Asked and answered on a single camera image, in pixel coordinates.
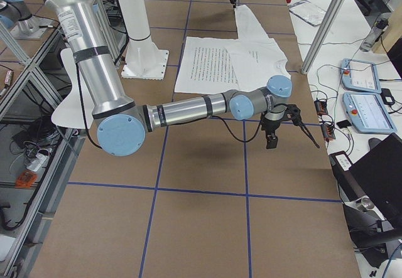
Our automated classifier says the black laptop computer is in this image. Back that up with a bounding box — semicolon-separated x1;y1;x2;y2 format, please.
349;133;401;228

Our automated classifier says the aluminium frame post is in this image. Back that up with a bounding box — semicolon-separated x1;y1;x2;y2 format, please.
301;0;344;75

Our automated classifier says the blue teach pendant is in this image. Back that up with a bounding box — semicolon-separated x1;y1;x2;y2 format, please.
342;92;397;134
340;58;381;94

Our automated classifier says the black orange connector box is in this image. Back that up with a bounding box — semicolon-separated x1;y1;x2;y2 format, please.
314;100;329;116
320;122;336;142

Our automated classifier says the black box with white label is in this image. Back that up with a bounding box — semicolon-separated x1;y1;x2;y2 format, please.
329;151;353;177

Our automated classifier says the lower blue teach pendant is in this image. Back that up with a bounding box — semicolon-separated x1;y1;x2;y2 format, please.
342;92;397;134

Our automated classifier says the white plastic chair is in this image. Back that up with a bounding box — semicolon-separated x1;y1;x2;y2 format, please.
52;48;94;129

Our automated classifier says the silver-edged plastic document bag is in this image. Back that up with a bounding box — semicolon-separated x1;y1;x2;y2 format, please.
288;0;326;26

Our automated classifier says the white central mounting column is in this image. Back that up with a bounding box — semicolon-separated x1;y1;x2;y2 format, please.
118;0;169;80

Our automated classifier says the lower black orange connector box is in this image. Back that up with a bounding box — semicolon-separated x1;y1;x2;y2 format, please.
320;122;336;142

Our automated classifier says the orange device under table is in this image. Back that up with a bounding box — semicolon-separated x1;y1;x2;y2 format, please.
15;170;37;188

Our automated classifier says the upper blue teach pendant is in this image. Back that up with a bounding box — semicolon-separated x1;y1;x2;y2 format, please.
340;58;381;94

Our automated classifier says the white long-sleeve printed shirt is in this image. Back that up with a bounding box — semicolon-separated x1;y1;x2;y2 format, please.
175;5;291;94

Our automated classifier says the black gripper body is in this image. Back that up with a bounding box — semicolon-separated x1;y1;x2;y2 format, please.
261;108;285;140

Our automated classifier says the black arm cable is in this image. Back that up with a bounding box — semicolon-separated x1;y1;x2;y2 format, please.
75;58;321;149

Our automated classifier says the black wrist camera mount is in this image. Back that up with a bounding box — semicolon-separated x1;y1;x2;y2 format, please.
282;104;304;128

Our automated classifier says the upper black orange connector box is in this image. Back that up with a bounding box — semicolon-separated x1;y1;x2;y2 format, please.
314;100;329;116

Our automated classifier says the white power strip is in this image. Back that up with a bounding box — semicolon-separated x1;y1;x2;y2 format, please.
26;152;49;172

